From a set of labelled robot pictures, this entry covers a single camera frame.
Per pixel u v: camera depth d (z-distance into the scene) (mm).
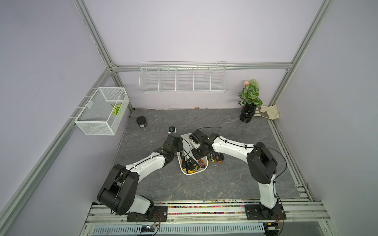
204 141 682
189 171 833
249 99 937
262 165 502
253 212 737
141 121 1085
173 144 694
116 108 807
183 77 990
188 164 866
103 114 823
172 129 793
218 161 909
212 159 913
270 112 1192
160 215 737
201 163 866
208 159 922
